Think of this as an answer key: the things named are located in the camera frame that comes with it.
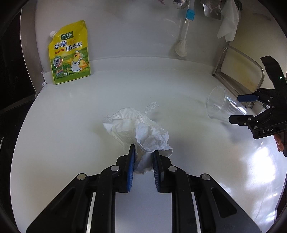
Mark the blue handled bottle brush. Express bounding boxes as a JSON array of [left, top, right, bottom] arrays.
[[175, 8, 195, 58]]

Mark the person's right hand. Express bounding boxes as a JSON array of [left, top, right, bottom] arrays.
[[273, 132, 287, 157]]

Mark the yellow seasoning pouch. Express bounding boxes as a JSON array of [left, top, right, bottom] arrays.
[[48, 20, 91, 84]]

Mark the white cutting board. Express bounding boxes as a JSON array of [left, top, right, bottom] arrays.
[[229, 1, 286, 74]]

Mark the grey hanging cloth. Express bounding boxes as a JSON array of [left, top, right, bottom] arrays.
[[200, 0, 222, 17]]

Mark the white hanging cloth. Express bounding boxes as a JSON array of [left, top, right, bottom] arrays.
[[217, 0, 239, 42]]

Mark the steel cutting board rack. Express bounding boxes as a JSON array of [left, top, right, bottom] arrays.
[[212, 46, 265, 96]]

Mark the clear plastic cup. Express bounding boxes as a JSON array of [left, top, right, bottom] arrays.
[[206, 86, 247, 123]]

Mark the steel ladle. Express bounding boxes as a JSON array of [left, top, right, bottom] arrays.
[[173, 0, 189, 10]]

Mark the white tissue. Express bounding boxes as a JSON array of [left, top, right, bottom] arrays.
[[103, 102, 173, 174]]

